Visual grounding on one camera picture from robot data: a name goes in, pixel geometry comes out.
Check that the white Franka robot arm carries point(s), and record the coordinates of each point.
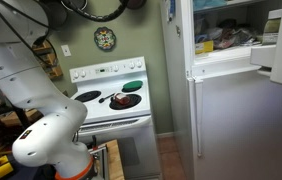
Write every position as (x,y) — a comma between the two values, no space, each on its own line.
(47,140)

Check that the white stove knob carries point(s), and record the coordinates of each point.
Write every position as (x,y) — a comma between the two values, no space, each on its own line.
(115,68)
(131,65)
(83,73)
(76,74)
(138,63)

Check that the white refrigerator cabinet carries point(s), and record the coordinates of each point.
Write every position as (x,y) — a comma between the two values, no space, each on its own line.
(177,100)

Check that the white electric stove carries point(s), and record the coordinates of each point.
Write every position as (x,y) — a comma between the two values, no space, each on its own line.
(97,111)

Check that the yellow food box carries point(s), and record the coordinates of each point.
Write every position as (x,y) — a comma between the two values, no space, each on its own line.
(203,47)

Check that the brown bottle on plate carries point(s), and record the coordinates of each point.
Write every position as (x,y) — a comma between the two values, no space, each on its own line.
(121,98)

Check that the small metal magnetic clip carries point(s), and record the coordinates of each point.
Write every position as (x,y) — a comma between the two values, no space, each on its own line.
(178,31)

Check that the wooden tabletop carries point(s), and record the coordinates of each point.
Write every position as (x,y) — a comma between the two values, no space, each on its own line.
(114,160)

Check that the brown hanging pan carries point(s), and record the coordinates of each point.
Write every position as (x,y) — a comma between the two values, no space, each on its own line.
(137,3)

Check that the blue fridge magnet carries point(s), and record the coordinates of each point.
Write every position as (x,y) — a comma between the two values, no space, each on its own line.
(172,7)

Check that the wooden spice rack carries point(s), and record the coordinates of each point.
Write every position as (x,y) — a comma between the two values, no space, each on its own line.
(52,68)

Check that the black hanging pan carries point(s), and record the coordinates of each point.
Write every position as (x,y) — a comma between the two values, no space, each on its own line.
(76,3)

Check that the dark frozen food bag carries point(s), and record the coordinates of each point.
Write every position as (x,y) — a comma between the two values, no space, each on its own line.
(231,28)

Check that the teal frozen food bag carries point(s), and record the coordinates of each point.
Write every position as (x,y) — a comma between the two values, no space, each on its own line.
(211,4)

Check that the white lidded green jar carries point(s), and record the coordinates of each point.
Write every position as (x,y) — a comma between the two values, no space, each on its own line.
(271,30)

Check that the colourful decorative wall plate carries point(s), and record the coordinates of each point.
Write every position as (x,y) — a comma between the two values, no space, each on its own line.
(105,38)

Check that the aluminium profile frame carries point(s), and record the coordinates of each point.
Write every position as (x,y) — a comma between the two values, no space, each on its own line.
(101,160)

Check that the white light switch plate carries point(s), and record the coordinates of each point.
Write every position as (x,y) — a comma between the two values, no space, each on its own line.
(66,50)

